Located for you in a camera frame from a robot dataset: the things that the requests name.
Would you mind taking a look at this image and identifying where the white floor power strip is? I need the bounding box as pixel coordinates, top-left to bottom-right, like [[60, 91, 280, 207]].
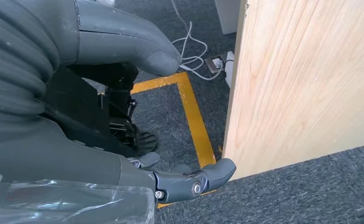
[[224, 51, 235, 89]]

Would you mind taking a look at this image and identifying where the white cable bundle under desk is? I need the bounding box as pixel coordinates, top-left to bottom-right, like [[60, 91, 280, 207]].
[[169, 0, 226, 82]]

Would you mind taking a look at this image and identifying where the yellow floor tape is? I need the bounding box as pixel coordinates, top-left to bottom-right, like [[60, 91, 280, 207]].
[[130, 72, 223, 209]]

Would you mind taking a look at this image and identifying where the robot right arm ribbed sleeve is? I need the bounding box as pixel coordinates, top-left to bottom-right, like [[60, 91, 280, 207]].
[[0, 0, 79, 124]]

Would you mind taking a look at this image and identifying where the light wooden desk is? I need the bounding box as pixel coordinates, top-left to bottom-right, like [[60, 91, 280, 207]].
[[222, 0, 364, 181]]

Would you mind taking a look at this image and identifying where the white furniture leg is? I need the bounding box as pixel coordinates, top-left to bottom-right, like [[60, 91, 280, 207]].
[[214, 0, 241, 35]]

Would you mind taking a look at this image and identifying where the metal floor socket box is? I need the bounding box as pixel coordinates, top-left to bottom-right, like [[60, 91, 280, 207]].
[[204, 56, 229, 74]]

